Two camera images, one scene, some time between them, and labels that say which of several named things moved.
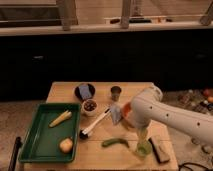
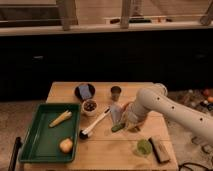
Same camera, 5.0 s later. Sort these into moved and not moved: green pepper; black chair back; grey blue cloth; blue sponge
Moved: green pepper
Not moved: grey blue cloth; black chair back; blue sponge
